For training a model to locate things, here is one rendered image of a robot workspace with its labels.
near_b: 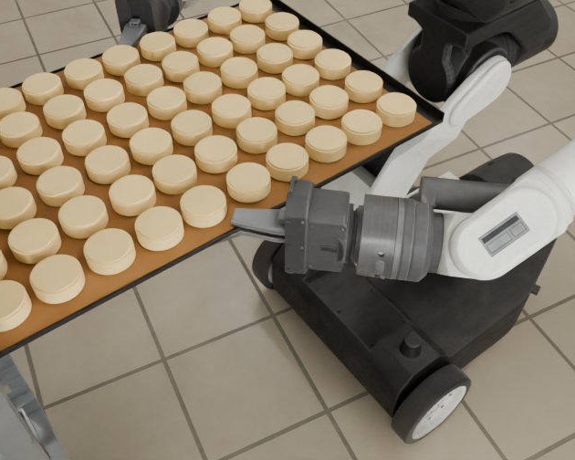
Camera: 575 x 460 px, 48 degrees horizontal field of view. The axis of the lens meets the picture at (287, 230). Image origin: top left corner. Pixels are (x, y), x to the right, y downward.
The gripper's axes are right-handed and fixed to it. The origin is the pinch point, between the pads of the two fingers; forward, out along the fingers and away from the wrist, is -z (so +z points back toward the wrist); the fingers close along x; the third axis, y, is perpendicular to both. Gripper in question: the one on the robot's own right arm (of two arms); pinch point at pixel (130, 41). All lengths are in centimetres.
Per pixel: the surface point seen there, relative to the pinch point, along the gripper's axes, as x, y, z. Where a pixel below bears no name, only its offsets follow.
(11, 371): -57, -26, -26
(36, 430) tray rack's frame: -74, -24, -30
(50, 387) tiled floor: -89, -32, -13
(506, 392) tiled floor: -89, 76, 2
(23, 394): -66, -26, -26
